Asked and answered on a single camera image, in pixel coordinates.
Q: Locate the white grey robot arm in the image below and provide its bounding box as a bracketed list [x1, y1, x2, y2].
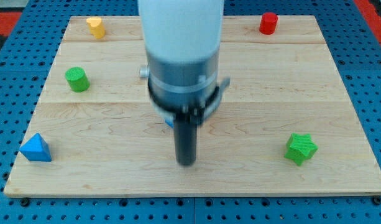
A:
[138, 0, 224, 125]

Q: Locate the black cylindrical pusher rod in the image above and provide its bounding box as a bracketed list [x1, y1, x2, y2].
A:
[173, 114, 197, 166]

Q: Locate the light wooden board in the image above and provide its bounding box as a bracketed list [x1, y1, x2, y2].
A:
[4, 16, 381, 198]

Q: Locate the green cylinder block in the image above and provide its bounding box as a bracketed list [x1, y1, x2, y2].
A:
[65, 67, 90, 92]

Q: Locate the yellow heart block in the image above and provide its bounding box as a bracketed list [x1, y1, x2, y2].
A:
[86, 16, 106, 39]

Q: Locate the red cylinder block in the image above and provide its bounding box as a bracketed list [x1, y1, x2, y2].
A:
[259, 12, 278, 35]

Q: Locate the blue triangle block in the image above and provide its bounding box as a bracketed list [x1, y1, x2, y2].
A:
[19, 133, 52, 162]

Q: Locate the blue cube block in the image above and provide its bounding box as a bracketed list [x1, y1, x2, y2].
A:
[165, 119, 174, 128]

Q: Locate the green star block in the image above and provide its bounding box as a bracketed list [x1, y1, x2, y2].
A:
[284, 133, 318, 166]

